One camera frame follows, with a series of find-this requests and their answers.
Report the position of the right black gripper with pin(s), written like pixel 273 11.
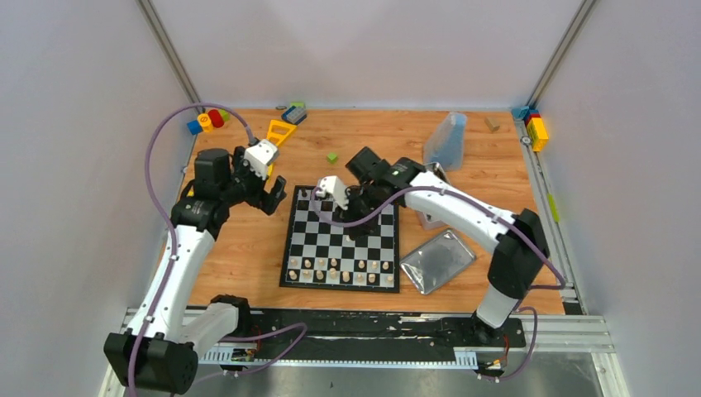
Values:
pixel 350 214

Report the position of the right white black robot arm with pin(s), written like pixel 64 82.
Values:
pixel 516 241

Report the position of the clear plastic container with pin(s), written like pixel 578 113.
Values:
pixel 446 145

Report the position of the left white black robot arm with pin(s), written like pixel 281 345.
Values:
pixel 158 351

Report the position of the red cylinder block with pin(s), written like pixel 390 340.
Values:
pixel 216 118

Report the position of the white metal box dark pieces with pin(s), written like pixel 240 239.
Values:
pixel 427 221

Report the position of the silver metal tray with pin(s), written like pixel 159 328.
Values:
pixel 437 261

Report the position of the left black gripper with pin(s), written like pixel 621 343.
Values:
pixel 255 192

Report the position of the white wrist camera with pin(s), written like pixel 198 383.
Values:
pixel 260 157
pixel 332 186

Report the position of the yellow triangular toy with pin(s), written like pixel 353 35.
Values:
pixel 279 132

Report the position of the blue cube block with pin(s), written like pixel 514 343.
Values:
pixel 194 127

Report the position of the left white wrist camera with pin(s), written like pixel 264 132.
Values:
pixel 260 157

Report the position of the small wooden block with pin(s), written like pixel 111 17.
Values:
pixel 492 124

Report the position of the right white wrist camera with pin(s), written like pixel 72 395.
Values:
pixel 332 186

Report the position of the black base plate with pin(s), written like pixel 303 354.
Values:
pixel 339 335

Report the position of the yellow lego brick stack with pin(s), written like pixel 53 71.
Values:
pixel 538 134

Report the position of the black white chessboard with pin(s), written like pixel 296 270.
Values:
pixel 313 247

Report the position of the yellow cylinder block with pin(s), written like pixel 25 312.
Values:
pixel 205 122

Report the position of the blue grey toy block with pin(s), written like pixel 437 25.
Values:
pixel 295 113

